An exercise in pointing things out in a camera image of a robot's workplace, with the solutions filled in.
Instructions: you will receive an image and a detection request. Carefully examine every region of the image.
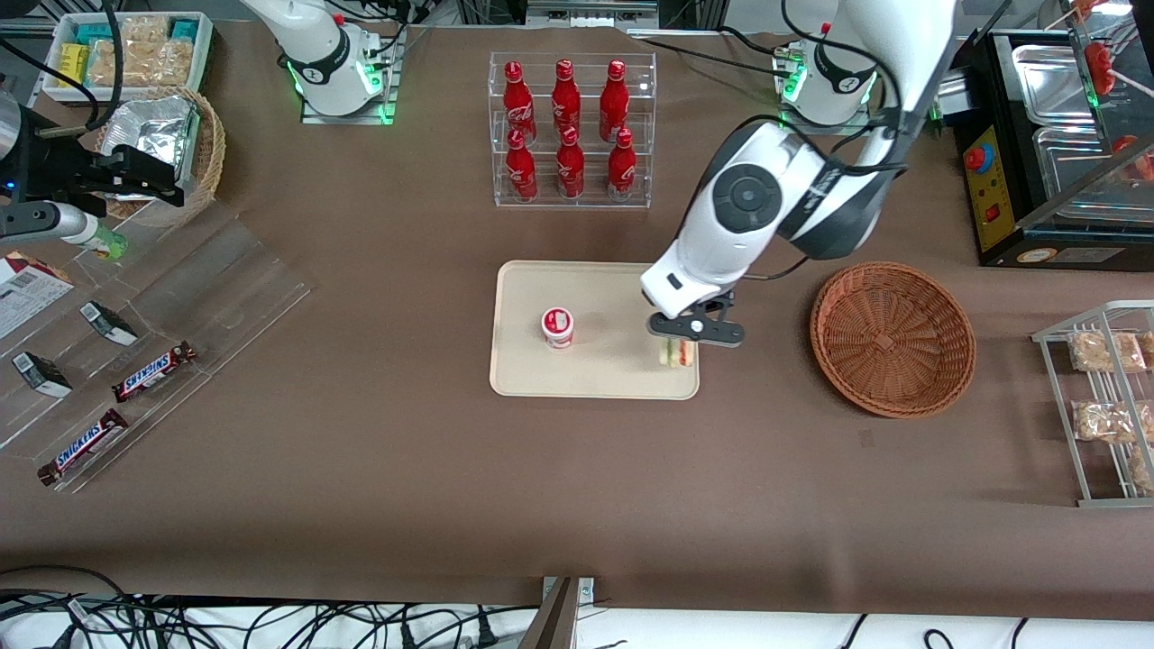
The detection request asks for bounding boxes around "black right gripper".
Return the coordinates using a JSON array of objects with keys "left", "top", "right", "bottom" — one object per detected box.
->
[{"left": 16, "top": 133, "right": 187, "bottom": 208}]

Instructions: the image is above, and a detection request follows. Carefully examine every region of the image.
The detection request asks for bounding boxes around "tan wicker basket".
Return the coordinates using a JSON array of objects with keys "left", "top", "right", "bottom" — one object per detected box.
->
[{"left": 93, "top": 86, "right": 227, "bottom": 229}]

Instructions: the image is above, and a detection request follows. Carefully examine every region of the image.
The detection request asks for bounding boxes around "beige plastic tray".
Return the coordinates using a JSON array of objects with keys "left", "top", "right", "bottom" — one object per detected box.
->
[{"left": 489, "top": 261, "right": 701, "bottom": 401}]

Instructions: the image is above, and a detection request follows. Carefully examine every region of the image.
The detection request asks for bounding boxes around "brown round wicker basket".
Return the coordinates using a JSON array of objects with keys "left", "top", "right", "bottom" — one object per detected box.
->
[{"left": 809, "top": 261, "right": 977, "bottom": 419}]

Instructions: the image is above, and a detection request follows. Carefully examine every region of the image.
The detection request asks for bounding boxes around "silver foil bag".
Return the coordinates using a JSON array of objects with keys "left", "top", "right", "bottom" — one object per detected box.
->
[{"left": 106, "top": 94, "right": 202, "bottom": 196}]

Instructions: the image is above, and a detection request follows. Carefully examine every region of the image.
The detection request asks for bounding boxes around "clear cracker snack bag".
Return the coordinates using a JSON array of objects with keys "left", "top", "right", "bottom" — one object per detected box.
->
[{"left": 88, "top": 15, "right": 196, "bottom": 89}]

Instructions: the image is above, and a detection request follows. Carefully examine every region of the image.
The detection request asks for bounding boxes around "clear acrylic stepped display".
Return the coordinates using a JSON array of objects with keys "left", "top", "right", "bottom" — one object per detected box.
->
[{"left": 0, "top": 200, "right": 314, "bottom": 495}]

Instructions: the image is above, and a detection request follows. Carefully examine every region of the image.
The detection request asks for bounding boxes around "yellow snack box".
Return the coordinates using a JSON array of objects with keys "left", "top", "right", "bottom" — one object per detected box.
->
[{"left": 58, "top": 42, "right": 90, "bottom": 89}]

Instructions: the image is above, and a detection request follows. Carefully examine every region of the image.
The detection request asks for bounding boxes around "white plastic bin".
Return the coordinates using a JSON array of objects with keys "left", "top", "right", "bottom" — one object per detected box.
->
[{"left": 41, "top": 11, "right": 215, "bottom": 106}]

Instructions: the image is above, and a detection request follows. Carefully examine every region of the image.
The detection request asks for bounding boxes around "small black white box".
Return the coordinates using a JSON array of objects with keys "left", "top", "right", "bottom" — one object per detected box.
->
[
  {"left": 11, "top": 352, "right": 74, "bottom": 400},
  {"left": 78, "top": 301, "right": 140, "bottom": 348}
]

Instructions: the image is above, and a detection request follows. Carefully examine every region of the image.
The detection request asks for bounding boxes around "red white yogurt cup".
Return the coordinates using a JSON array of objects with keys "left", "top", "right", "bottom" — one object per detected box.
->
[{"left": 541, "top": 307, "right": 576, "bottom": 350}]

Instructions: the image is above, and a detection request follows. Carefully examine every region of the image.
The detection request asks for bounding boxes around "red cola bottle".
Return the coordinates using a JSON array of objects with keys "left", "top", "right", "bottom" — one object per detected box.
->
[
  {"left": 504, "top": 129, "right": 539, "bottom": 204},
  {"left": 606, "top": 128, "right": 638, "bottom": 202},
  {"left": 502, "top": 60, "right": 538, "bottom": 145},
  {"left": 555, "top": 126, "right": 586, "bottom": 200},
  {"left": 599, "top": 59, "right": 630, "bottom": 143},
  {"left": 552, "top": 59, "right": 582, "bottom": 136}
]

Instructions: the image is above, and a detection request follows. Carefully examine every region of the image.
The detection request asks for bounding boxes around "clear acrylic bottle rack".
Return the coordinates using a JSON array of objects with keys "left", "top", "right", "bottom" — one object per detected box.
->
[{"left": 489, "top": 51, "right": 658, "bottom": 210}]

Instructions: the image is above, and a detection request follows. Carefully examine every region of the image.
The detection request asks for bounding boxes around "white barcode snack package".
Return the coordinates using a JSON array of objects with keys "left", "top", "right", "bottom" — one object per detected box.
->
[{"left": 0, "top": 251, "right": 77, "bottom": 342}]

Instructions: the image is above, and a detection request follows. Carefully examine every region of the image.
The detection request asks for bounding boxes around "Snickers chocolate bar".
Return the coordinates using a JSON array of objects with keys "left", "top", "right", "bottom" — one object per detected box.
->
[
  {"left": 111, "top": 341, "right": 198, "bottom": 404},
  {"left": 36, "top": 408, "right": 131, "bottom": 489}
]

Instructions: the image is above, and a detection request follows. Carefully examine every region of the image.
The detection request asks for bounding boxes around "black food warmer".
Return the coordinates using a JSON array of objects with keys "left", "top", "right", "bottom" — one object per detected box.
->
[{"left": 938, "top": 27, "right": 1154, "bottom": 271}]

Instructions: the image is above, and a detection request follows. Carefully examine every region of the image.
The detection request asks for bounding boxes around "steel warmer pan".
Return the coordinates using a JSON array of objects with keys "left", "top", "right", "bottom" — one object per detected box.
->
[
  {"left": 1010, "top": 42, "right": 1106, "bottom": 128},
  {"left": 1031, "top": 126, "right": 1154, "bottom": 224}
]

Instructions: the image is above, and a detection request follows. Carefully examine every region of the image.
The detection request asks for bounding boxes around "red food on skewer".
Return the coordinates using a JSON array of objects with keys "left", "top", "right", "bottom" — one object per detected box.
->
[{"left": 1085, "top": 41, "right": 1154, "bottom": 98}]

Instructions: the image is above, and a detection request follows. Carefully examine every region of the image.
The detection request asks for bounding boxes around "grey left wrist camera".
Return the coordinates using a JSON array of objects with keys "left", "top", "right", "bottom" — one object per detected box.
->
[{"left": 648, "top": 310, "right": 746, "bottom": 350}]

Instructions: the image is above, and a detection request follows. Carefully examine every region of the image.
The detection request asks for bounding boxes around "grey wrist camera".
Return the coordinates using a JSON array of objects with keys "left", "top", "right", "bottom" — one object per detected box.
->
[
  {"left": 0, "top": 202, "right": 102, "bottom": 246},
  {"left": 648, "top": 310, "right": 746, "bottom": 350}
]

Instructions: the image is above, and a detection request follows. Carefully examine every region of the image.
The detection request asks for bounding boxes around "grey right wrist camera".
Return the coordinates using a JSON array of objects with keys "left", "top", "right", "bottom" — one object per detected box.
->
[{"left": 0, "top": 202, "right": 102, "bottom": 246}]

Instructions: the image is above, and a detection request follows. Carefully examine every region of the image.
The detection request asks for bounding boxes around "metal table bracket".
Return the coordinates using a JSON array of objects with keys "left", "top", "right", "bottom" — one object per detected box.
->
[{"left": 517, "top": 576, "right": 597, "bottom": 649}]

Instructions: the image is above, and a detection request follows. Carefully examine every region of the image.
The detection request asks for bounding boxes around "grey wire rack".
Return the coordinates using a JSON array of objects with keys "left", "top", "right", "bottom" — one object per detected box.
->
[{"left": 1031, "top": 301, "right": 1154, "bottom": 508}]

